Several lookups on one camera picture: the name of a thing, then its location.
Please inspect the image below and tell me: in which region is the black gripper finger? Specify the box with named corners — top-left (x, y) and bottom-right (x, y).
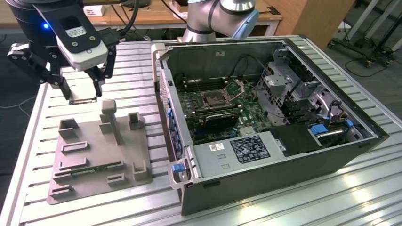
top-left (84, 46), bottom-right (116, 97)
top-left (6, 43), bottom-right (72, 101)

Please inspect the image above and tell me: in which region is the silver CPU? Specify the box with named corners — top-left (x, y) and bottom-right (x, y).
top-left (68, 83), bottom-right (96, 105)

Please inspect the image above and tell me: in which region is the RAM slot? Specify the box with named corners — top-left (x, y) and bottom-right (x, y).
top-left (180, 77), bottom-right (227, 82)
top-left (181, 80), bottom-right (227, 85)
top-left (183, 83), bottom-right (227, 88)

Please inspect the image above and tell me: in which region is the CPU socket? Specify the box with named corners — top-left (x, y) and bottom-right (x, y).
top-left (200, 90), bottom-right (235, 111)

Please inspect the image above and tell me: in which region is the white printed box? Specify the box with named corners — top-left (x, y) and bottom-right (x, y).
top-left (84, 6), bottom-right (105, 17)

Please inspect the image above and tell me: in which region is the blue card retainer strip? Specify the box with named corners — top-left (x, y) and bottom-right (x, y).
top-left (164, 98), bottom-right (183, 153)

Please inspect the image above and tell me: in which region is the grey parts rack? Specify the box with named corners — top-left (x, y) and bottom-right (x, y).
top-left (45, 100), bottom-right (153, 206)

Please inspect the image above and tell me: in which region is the wooden desk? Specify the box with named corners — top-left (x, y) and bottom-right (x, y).
top-left (0, 0), bottom-right (285, 43)

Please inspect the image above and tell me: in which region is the green RAM stick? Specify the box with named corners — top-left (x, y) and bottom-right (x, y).
top-left (69, 164), bottom-right (110, 177)

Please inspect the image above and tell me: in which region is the black graphics card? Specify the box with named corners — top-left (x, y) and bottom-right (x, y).
top-left (191, 110), bottom-right (239, 135)

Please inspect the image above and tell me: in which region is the small cardboard box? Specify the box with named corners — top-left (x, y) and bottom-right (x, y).
top-left (171, 0), bottom-right (189, 19)

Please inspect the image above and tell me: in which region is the metal socket cover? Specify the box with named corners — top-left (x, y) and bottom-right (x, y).
top-left (223, 79), bottom-right (249, 101)

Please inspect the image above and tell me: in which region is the silver power supply unit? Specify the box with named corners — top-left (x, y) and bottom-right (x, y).
top-left (191, 131), bottom-right (287, 178)

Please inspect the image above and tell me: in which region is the green motherboard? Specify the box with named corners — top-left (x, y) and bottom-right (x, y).
top-left (175, 77), bottom-right (273, 145)

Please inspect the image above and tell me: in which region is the silver chipset heatsink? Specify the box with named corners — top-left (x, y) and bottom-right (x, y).
top-left (240, 127), bottom-right (261, 137)

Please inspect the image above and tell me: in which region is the metal drive cage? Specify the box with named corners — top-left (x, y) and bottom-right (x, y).
top-left (255, 48), bottom-right (315, 125)

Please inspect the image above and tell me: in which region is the black plastic shroud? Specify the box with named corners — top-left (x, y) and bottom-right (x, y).
top-left (269, 124), bottom-right (324, 157)

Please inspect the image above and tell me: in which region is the black open PC case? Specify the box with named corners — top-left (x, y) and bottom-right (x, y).
top-left (149, 37), bottom-right (390, 217)

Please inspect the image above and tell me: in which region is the wooden cabinet panel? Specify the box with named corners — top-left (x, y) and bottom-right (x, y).
top-left (275, 0), bottom-right (351, 51)

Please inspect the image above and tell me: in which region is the black wheeled stand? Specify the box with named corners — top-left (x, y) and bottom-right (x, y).
top-left (327, 0), bottom-right (402, 69)

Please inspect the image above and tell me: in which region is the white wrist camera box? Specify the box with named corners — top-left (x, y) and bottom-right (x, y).
top-left (32, 0), bottom-right (109, 71)

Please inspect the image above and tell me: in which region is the black camera cable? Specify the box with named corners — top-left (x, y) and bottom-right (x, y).
top-left (93, 0), bottom-right (141, 47)

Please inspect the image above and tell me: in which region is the black looped wire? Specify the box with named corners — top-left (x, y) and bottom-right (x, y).
top-left (228, 55), bottom-right (269, 80)

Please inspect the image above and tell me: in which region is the coloured wire bundle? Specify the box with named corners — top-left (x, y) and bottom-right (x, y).
top-left (325, 101), bottom-right (345, 123)

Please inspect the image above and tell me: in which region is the white metal frame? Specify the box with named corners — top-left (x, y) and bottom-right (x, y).
top-left (343, 0), bottom-right (402, 42)

